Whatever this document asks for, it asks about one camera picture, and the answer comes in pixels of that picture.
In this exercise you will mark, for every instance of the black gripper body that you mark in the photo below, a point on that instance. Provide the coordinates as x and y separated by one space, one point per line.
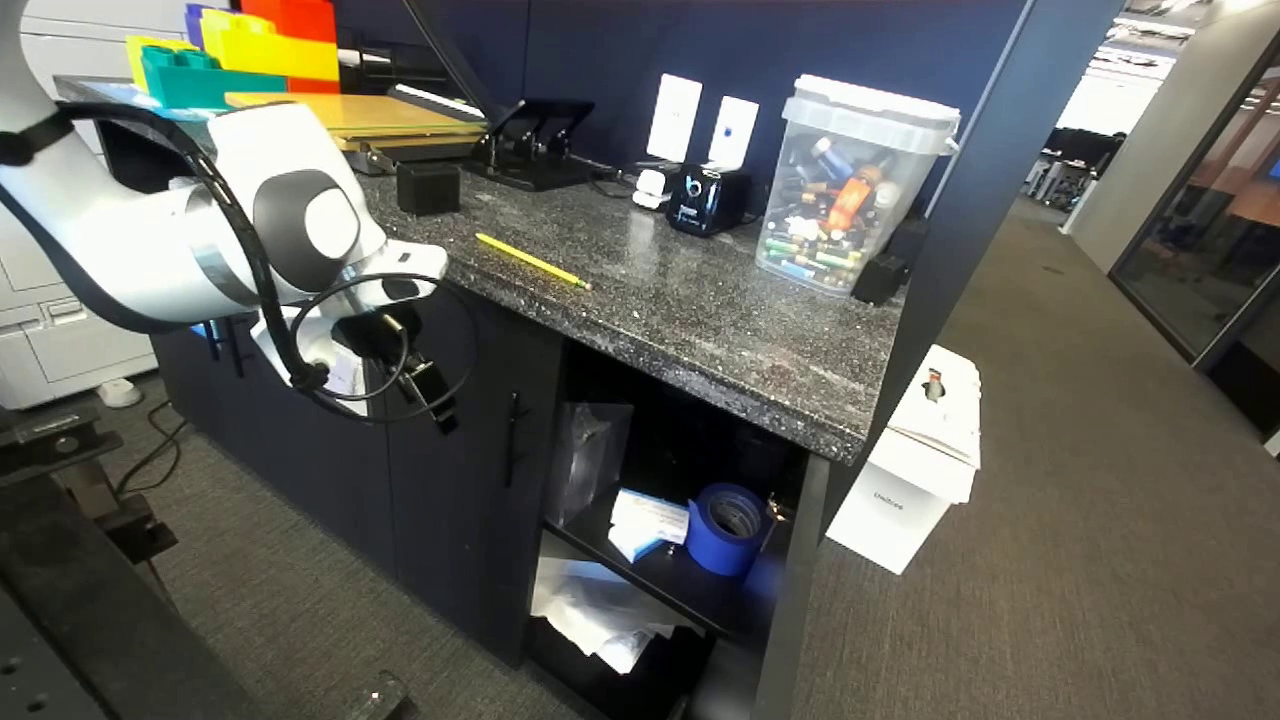
374 340

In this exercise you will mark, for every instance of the plain black cabinet door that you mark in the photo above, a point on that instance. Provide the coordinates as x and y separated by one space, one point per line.
465 481

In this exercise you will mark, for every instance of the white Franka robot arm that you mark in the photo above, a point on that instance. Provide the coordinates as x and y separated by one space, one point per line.
146 240

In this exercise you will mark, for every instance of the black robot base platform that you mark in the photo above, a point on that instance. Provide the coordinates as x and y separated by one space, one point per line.
81 585

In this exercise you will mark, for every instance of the black door with white label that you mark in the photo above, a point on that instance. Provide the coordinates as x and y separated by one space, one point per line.
312 474

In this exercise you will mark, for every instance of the black door with blue label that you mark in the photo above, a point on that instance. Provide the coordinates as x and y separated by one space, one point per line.
202 392

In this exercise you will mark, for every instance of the black cabinet with granite top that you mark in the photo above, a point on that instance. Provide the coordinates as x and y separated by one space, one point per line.
695 300

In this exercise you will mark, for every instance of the glass office door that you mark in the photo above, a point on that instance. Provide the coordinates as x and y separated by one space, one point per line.
1207 240

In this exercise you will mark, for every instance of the white paper label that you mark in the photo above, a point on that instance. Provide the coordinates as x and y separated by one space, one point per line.
344 380

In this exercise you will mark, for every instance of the clear plastic box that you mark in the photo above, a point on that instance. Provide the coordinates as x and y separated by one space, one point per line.
584 462

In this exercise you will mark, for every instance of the small black box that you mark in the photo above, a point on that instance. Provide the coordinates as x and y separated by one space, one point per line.
428 189

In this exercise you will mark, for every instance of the yellow pencil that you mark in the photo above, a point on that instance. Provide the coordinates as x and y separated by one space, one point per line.
530 261

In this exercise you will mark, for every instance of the blue paper label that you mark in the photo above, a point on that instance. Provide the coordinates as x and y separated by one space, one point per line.
205 328

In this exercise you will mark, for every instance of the yellow flat board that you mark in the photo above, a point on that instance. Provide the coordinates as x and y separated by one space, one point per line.
403 122

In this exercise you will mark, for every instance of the small white folded cloth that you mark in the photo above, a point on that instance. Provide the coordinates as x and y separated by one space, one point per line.
644 523

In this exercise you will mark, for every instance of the black desk stand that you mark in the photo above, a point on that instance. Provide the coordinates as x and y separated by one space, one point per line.
542 144

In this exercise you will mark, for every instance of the white crumpled plastic sheet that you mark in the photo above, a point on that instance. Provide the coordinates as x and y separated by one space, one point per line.
602 615

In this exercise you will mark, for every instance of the small white gadget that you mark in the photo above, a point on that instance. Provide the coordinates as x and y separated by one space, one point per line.
648 189

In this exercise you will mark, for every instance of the blue tape roll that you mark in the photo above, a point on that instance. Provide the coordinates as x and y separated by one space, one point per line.
725 528

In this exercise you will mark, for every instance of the yellow toy block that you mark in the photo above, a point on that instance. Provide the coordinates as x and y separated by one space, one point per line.
273 50

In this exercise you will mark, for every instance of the white drawer unit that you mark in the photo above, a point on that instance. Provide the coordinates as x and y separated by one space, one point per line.
67 355

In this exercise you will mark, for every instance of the green toy block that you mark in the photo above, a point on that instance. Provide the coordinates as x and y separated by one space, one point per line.
187 83

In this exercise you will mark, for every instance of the black device with blue logo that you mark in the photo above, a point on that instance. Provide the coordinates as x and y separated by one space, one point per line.
703 203

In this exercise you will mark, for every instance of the red toy block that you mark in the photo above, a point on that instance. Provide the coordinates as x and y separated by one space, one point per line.
294 16

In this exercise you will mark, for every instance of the tall white card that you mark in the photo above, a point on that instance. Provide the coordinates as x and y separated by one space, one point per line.
675 118

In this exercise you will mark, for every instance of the short white card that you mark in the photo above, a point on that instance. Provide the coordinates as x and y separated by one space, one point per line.
733 132

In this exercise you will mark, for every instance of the small black block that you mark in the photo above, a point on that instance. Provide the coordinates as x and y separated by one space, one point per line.
880 276

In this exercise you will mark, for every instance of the clear plastic bin with lid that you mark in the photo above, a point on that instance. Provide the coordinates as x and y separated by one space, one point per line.
847 186

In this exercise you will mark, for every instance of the white cardboard box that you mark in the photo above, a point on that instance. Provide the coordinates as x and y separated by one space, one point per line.
915 465

